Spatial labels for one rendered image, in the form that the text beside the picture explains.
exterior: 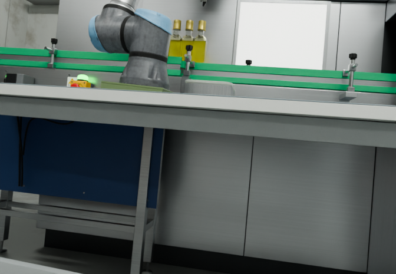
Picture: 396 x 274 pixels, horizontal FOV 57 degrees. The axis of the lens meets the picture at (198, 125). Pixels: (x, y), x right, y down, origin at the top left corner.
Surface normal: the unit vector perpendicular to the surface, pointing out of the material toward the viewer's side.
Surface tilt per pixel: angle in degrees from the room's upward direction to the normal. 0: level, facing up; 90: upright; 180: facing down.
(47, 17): 90
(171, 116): 90
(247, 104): 90
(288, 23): 90
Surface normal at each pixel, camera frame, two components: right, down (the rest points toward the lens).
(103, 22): -0.34, -0.31
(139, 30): -0.39, -0.07
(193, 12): -0.15, -0.05
